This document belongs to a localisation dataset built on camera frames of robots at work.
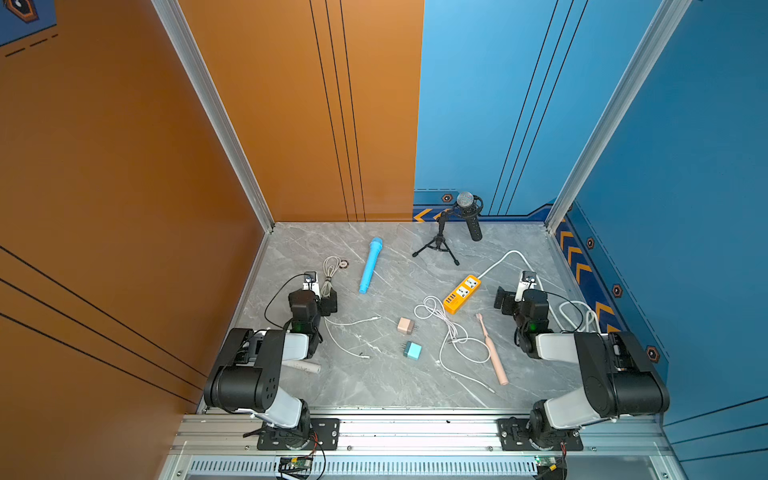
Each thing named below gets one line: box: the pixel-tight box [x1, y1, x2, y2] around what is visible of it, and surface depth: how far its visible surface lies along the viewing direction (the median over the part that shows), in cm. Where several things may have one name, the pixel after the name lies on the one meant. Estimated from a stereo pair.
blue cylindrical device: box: [359, 237, 383, 295], surface depth 107 cm
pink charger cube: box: [397, 317, 414, 335], surface depth 92 cm
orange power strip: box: [443, 274, 483, 315], surface depth 98 cm
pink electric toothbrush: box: [476, 313, 509, 386], surface depth 86 cm
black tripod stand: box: [412, 211, 460, 266], surface depth 108 cm
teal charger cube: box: [401, 341, 423, 361], surface depth 87 cm
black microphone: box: [454, 191, 484, 242], surface depth 96 cm
